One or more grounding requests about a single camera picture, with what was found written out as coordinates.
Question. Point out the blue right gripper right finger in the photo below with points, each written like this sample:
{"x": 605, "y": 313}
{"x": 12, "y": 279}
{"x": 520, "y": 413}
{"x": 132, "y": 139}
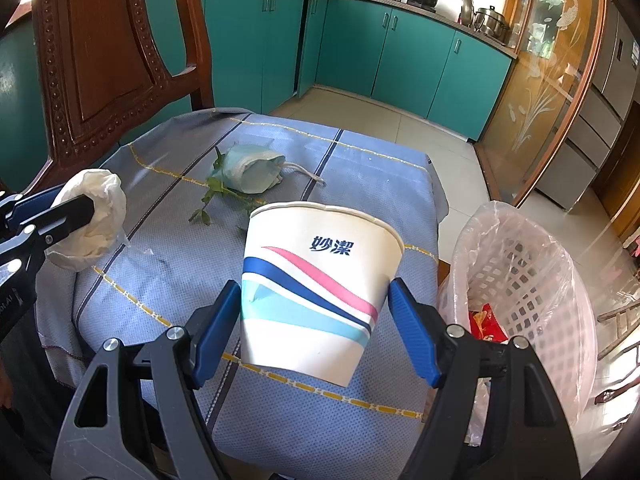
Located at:
{"x": 419, "y": 327}

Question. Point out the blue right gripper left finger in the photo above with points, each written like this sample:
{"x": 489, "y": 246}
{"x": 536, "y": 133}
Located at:
{"x": 213, "y": 330}

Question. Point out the red snack wrapper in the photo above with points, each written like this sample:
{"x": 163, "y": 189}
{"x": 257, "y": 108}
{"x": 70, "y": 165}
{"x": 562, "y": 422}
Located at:
{"x": 485, "y": 326}

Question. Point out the white paper cup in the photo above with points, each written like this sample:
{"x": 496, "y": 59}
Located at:
{"x": 313, "y": 284}

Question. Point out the green leafy stem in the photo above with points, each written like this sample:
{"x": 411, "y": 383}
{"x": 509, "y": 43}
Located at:
{"x": 215, "y": 188}

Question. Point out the light blue face mask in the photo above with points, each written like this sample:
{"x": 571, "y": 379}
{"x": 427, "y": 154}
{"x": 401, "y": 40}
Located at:
{"x": 252, "y": 169}

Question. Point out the teal lower kitchen cabinets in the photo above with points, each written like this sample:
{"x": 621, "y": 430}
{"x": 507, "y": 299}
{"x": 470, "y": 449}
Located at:
{"x": 265, "y": 52}

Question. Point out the blue checked tablecloth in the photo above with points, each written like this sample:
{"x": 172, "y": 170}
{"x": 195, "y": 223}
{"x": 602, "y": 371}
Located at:
{"x": 162, "y": 267}

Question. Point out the dark wooden chair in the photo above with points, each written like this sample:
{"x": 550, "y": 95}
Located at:
{"x": 92, "y": 73}

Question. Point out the silver refrigerator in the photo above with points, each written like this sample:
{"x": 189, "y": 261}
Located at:
{"x": 596, "y": 128}

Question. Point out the steel pot lid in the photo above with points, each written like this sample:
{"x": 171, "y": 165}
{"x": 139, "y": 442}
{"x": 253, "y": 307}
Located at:
{"x": 466, "y": 15}

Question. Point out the wooden frosted glass door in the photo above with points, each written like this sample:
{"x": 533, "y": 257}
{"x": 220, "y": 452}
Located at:
{"x": 556, "y": 43}

